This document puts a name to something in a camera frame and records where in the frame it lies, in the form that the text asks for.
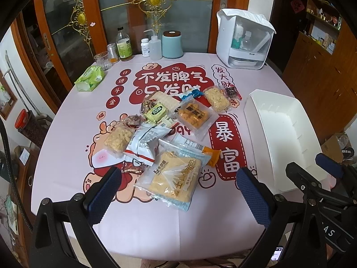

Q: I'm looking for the brown chocolate snack packet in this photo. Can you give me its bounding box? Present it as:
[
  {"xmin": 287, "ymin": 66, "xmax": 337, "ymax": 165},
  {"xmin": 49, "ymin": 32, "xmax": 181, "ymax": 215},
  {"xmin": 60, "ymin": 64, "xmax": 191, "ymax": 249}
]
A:
[{"xmin": 122, "ymin": 164, "xmax": 148, "ymax": 175}]

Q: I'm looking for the orange white snack sachet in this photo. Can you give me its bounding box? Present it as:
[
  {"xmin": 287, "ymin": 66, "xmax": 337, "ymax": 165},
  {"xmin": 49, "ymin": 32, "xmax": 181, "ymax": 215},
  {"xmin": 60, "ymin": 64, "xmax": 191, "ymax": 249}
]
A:
[{"xmin": 171, "ymin": 133, "xmax": 221, "ymax": 168}]

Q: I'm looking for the white red snack bag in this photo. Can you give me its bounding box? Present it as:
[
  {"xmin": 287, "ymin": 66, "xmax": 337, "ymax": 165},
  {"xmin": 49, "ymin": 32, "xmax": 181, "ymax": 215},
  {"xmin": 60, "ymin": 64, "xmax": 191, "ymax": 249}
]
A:
[{"xmin": 124, "ymin": 123, "xmax": 171, "ymax": 166}]

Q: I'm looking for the large yellow cracker bag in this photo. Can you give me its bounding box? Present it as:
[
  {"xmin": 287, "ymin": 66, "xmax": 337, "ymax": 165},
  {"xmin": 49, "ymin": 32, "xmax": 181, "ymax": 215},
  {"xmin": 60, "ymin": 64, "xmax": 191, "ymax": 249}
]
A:
[{"xmin": 134, "ymin": 139, "xmax": 211, "ymax": 212}]

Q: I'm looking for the pale rice puff bag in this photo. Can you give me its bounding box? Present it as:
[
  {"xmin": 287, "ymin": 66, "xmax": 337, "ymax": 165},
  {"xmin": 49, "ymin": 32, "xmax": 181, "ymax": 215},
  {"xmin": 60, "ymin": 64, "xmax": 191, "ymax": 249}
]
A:
[
  {"xmin": 104, "ymin": 123, "xmax": 135, "ymax": 157},
  {"xmin": 203, "ymin": 86, "xmax": 230, "ymax": 113}
]

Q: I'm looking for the orange crab roe snack bag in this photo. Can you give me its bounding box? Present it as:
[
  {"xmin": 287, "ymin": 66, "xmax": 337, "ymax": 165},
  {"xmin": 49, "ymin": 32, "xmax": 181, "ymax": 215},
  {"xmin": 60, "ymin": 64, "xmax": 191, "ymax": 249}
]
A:
[{"xmin": 172, "ymin": 97, "xmax": 219, "ymax": 140}]

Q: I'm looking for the dark snack red-edged bag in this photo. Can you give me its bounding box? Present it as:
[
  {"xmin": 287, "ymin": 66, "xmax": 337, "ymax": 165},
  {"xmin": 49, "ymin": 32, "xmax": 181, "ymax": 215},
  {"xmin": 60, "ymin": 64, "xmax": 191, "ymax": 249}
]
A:
[{"xmin": 224, "ymin": 86, "xmax": 243, "ymax": 100}]

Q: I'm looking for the blue biscuit packet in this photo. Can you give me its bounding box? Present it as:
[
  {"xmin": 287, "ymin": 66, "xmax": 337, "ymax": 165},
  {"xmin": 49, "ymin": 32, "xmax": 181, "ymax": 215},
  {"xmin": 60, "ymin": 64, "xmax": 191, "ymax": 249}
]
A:
[{"xmin": 177, "ymin": 86, "xmax": 204, "ymax": 101}]

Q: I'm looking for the cardboard box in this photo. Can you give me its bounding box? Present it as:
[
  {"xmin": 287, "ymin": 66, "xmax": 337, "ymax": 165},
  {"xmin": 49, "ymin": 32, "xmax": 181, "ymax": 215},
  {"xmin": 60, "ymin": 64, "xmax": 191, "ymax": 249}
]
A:
[{"xmin": 321, "ymin": 132, "xmax": 355, "ymax": 163}]

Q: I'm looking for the white plastic storage bin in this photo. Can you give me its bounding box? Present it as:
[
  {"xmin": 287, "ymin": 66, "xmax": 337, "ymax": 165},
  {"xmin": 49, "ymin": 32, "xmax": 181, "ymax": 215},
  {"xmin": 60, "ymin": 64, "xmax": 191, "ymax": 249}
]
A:
[{"xmin": 244, "ymin": 90, "xmax": 327, "ymax": 193}]

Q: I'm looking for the pink printed tablecloth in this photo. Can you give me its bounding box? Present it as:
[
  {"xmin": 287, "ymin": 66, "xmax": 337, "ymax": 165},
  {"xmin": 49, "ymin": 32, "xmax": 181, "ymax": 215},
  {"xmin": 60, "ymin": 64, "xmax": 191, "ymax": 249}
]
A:
[{"xmin": 31, "ymin": 53, "xmax": 291, "ymax": 260}]

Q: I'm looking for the wooden cabinet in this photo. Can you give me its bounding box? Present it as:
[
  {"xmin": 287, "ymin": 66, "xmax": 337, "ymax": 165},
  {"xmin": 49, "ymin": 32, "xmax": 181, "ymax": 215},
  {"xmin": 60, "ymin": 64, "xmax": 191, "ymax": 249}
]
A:
[{"xmin": 282, "ymin": 33, "xmax": 356, "ymax": 143}]

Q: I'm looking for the brown nut candy bag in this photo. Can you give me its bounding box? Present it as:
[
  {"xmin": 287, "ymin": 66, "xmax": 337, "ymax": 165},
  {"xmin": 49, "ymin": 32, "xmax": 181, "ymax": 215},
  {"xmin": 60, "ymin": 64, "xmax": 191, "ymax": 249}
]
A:
[{"xmin": 120, "ymin": 114, "xmax": 145, "ymax": 129}]

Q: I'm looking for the green wrapped cake packet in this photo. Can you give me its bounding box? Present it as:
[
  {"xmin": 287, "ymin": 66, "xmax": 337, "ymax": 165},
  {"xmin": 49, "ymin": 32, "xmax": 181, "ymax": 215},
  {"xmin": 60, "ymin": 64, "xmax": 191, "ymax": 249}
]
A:
[{"xmin": 144, "ymin": 103, "xmax": 168, "ymax": 124}]

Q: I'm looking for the white red flat sachet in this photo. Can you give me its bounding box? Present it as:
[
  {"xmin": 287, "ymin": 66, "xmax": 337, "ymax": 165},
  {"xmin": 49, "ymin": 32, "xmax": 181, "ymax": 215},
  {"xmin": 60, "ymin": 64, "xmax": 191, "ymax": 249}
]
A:
[{"xmin": 157, "ymin": 115, "xmax": 179, "ymax": 129}]

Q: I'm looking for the clear candy bag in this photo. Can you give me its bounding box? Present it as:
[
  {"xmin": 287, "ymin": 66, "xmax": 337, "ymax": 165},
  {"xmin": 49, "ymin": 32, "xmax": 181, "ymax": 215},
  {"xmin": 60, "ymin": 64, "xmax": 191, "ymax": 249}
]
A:
[{"xmin": 140, "ymin": 97, "xmax": 157, "ymax": 114}]

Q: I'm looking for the red bucket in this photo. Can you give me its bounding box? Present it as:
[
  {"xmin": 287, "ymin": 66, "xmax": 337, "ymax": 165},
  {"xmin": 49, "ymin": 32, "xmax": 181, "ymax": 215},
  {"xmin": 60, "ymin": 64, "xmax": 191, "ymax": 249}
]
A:
[{"xmin": 15, "ymin": 109, "xmax": 28, "ymax": 130}]

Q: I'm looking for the beige wafer biscuit pack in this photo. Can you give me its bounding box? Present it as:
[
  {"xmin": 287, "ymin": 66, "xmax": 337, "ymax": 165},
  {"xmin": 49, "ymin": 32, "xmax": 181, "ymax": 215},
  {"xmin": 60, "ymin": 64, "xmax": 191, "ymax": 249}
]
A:
[{"xmin": 149, "ymin": 91, "xmax": 180, "ymax": 111}]

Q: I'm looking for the green tissue pack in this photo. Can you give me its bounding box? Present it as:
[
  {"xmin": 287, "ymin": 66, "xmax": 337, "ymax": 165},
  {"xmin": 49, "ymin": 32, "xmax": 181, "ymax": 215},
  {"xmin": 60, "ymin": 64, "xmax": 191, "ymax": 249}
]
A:
[{"xmin": 75, "ymin": 65, "xmax": 106, "ymax": 92}]

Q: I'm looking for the framed picture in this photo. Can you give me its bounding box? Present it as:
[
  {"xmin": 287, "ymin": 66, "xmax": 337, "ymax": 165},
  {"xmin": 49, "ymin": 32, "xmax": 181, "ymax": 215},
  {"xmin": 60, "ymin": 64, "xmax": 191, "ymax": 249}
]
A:
[{"xmin": 0, "ymin": 73, "xmax": 17, "ymax": 120}]

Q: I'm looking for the clear drinking glass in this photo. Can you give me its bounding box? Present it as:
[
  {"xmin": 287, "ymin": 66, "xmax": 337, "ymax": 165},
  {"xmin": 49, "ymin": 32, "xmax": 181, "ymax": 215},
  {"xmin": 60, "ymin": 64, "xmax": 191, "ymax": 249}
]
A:
[{"xmin": 94, "ymin": 51, "xmax": 112, "ymax": 71}]

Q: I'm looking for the white lidded organizer box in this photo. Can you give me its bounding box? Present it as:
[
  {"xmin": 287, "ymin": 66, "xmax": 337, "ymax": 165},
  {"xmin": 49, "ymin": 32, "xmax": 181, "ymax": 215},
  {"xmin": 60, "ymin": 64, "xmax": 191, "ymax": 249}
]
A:
[{"xmin": 216, "ymin": 8, "xmax": 276, "ymax": 70}]

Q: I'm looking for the small metal tin can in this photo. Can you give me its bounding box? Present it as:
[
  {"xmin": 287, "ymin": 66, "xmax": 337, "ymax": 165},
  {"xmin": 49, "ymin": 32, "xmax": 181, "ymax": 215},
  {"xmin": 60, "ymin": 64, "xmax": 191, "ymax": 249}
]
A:
[{"xmin": 107, "ymin": 43, "xmax": 120, "ymax": 64}]

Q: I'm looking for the small white pill bottle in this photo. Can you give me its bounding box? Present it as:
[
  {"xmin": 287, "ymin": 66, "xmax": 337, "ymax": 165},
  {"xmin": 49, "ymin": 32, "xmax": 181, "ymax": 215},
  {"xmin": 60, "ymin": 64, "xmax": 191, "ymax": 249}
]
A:
[{"xmin": 140, "ymin": 38, "xmax": 149, "ymax": 57}]

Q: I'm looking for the green label glass bottle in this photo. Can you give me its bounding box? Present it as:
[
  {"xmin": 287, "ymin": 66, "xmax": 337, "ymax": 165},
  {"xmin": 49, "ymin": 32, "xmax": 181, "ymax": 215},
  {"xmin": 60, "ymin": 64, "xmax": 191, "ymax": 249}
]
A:
[{"xmin": 116, "ymin": 27, "xmax": 133, "ymax": 61}]

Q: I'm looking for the white squeeze bottle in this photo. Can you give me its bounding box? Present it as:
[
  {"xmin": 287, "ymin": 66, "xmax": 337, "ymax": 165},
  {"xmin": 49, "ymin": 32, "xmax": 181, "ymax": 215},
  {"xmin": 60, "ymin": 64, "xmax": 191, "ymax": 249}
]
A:
[{"xmin": 144, "ymin": 29, "xmax": 162, "ymax": 61}]

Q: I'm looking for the light blue canister wooden lid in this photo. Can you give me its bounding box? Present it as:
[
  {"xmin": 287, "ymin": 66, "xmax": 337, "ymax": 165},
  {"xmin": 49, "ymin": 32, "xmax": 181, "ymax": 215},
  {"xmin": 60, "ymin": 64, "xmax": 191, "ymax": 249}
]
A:
[{"xmin": 162, "ymin": 30, "xmax": 183, "ymax": 59}]

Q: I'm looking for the wooden glass door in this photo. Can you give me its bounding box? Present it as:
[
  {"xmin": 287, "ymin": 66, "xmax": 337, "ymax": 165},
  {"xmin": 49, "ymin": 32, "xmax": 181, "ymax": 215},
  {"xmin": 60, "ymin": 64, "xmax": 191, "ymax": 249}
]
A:
[{"xmin": 11, "ymin": 0, "xmax": 249, "ymax": 111}]

